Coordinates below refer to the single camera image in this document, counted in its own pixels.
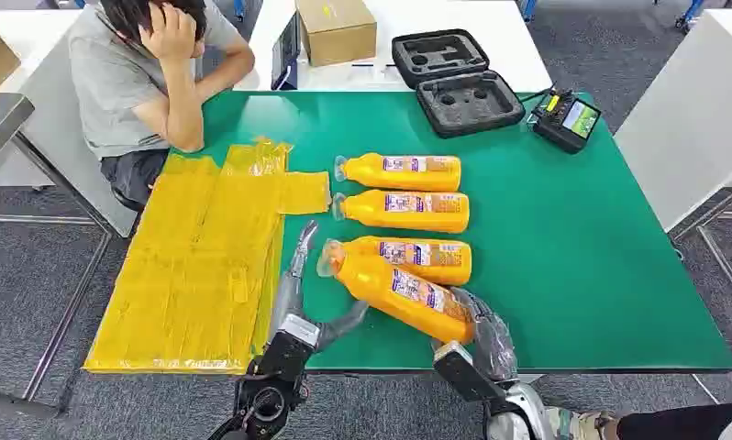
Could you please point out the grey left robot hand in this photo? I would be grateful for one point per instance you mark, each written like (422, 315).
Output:
(288, 300)

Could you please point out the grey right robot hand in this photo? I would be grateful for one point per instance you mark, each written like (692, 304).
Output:
(493, 346)

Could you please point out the orange drink bottle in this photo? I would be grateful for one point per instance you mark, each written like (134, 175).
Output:
(439, 258)
(402, 212)
(402, 173)
(390, 288)

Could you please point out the yellow sheet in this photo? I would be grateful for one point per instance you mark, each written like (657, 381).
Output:
(184, 273)

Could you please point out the green mat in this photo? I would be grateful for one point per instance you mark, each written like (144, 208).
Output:
(554, 243)

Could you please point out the person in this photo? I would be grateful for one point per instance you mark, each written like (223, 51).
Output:
(117, 79)
(676, 425)

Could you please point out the black remote controller with screen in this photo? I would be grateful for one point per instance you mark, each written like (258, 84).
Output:
(563, 124)

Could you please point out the dark tablet on stand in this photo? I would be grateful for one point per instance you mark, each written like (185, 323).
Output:
(287, 54)

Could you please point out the black foam-lined case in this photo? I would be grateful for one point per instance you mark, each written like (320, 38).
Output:
(463, 100)

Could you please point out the black pen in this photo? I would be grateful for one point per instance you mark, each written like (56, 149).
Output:
(366, 64)

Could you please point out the closed cardboard box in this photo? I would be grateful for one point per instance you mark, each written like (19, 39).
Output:
(335, 30)

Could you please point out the white table with brown box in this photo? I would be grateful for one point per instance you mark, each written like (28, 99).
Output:
(50, 127)

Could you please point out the white empty table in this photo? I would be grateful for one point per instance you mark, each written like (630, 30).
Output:
(688, 121)

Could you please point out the white table with case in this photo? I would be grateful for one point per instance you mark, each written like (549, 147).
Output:
(500, 36)

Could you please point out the blue chair leg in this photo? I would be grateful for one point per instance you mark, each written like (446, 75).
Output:
(693, 9)

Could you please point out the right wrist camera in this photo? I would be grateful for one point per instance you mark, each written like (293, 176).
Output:
(463, 373)

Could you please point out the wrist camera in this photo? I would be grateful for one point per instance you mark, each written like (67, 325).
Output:
(463, 373)
(287, 355)

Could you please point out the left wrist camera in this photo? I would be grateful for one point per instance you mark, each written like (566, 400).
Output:
(287, 355)

